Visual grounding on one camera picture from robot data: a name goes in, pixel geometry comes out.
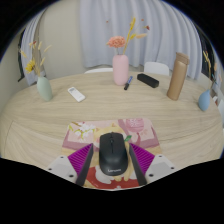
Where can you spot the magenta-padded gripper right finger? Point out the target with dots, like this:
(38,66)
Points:
(142,159)

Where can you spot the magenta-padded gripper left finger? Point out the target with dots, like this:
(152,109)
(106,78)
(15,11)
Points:
(81,159)

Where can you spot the black computer mouse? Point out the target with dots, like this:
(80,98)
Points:
(113,153)

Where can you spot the cartoon print mouse pad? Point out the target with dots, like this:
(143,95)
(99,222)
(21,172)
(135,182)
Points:
(140,133)

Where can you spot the white remote control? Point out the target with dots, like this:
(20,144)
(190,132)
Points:
(76,94)

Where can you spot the black and blue marker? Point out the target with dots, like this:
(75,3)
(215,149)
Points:
(128,83)

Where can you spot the green vase with flowers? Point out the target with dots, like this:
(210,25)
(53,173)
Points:
(44,90)

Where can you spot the black rectangular box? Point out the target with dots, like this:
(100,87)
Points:
(148,80)

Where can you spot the blue vase with flowers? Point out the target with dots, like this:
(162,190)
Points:
(204,101)

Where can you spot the gold drink bottle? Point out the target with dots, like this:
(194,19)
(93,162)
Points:
(177,80)

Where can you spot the pink vase with flowers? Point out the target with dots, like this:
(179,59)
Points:
(120,71)

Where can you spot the white chair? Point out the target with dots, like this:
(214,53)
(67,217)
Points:
(156,68)
(98,70)

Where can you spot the narrow dark window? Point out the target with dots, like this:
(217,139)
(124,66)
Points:
(21,63)

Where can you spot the wide white curtain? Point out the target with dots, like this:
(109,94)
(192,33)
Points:
(160,30)

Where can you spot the narrow white curtain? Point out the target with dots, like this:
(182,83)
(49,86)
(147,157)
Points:
(31,36)

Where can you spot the large dark window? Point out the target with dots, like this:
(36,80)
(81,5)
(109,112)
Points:
(201,40)

